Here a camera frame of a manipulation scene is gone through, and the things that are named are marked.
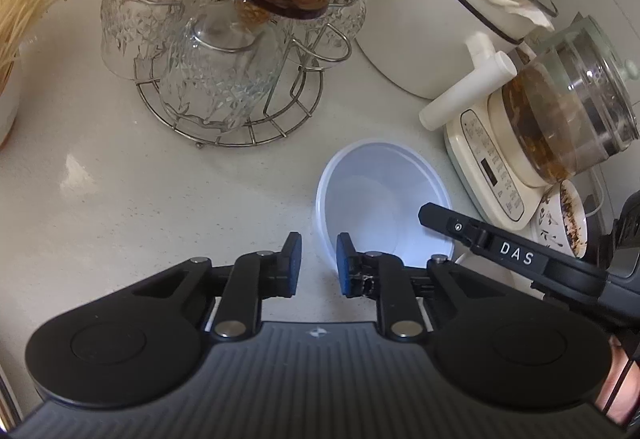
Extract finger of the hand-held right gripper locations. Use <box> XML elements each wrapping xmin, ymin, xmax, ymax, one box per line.
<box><xmin>418</xmin><ymin>202</ymin><xmax>609</xmax><ymax>301</ymax></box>

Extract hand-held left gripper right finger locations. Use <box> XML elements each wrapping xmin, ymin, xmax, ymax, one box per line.
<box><xmin>335</xmin><ymin>232</ymin><xmax>507</xmax><ymax>344</ymax></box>

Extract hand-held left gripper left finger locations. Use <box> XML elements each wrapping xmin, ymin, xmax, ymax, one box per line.
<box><xmin>127</xmin><ymin>231</ymin><xmax>304</xmax><ymax>344</ymax></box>

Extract translucent white plastic bowl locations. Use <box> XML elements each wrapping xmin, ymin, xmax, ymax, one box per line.
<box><xmin>313</xmin><ymin>137</ymin><xmax>457</xmax><ymax>281</ymax></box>

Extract person's right forearm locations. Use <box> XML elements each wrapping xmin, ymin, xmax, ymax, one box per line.
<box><xmin>594</xmin><ymin>336</ymin><xmax>640</xmax><ymax>426</ymax></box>

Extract cream kettle base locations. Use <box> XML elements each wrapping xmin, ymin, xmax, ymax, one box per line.
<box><xmin>442</xmin><ymin>93</ymin><xmax>555</xmax><ymax>233</ymax></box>

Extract small leaf patterned bowl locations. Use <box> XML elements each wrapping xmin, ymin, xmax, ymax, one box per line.
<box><xmin>529</xmin><ymin>178</ymin><xmax>590</xmax><ymax>263</ymax></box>

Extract glass kettle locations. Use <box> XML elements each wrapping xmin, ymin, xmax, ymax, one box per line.
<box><xmin>499</xmin><ymin>13</ymin><xmax>640</xmax><ymax>183</ymax></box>

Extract white electric cooking pot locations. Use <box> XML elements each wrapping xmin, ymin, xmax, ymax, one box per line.
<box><xmin>352</xmin><ymin>0</ymin><xmax>559</xmax><ymax>131</ymax></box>

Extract round wire cup rack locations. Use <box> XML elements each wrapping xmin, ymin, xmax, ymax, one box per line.
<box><xmin>133</xmin><ymin>0</ymin><xmax>322</xmax><ymax>151</ymax></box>

